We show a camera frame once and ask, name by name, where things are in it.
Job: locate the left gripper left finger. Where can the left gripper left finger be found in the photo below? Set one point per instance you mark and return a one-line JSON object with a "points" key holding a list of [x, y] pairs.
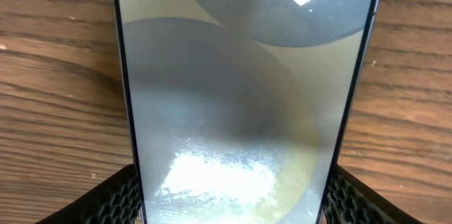
{"points": [[114, 201]]}

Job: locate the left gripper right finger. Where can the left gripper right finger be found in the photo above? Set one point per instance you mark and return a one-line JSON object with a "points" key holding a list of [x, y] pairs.
{"points": [[350, 201]]}

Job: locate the blue Galaxy smartphone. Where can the blue Galaxy smartphone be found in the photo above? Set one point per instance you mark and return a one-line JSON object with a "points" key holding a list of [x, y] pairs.
{"points": [[237, 108]]}

